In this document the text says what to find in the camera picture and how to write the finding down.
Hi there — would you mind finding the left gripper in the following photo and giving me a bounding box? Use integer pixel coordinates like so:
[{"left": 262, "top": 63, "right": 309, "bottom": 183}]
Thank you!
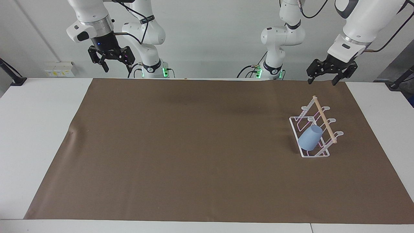
[{"left": 306, "top": 54, "right": 358, "bottom": 86}]

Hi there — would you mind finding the black cable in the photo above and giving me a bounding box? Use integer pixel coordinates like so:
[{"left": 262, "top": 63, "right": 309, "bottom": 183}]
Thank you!
[
  {"left": 127, "top": 62, "right": 143, "bottom": 79},
  {"left": 299, "top": 0, "right": 329, "bottom": 19},
  {"left": 112, "top": 0, "right": 156, "bottom": 45},
  {"left": 365, "top": 13, "right": 414, "bottom": 53},
  {"left": 237, "top": 52, "right": 269, "bottom": 78}
]

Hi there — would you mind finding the black stand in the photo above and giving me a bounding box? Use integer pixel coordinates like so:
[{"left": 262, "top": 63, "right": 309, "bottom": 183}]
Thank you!
[
  {"left": 0, "top": 58, "right": 27, "bottom": 86},
  {"left": 387, "top": 65, "right": 414, "bottom": 91}
]

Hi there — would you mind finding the white wall socket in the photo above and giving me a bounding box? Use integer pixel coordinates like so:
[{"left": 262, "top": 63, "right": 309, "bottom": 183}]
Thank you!
[{"left": 44, "top": 61, "right": 76, "bottom": 78}]

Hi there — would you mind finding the light blue cup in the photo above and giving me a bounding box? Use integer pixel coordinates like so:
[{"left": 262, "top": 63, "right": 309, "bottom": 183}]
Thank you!
[{"left": 297, "top": 125, "right": 323, "bottom": 152}]

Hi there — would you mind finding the white wire cup holder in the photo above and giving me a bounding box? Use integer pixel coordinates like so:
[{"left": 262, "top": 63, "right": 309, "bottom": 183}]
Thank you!
[{"left": 289, "top": 95, "right": 344, "bottom": 158}]

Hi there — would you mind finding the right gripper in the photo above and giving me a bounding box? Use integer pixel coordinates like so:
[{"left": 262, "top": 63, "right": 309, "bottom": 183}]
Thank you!
[{"left": 88, "top": 32, "right": 136, "bottom": 73}]

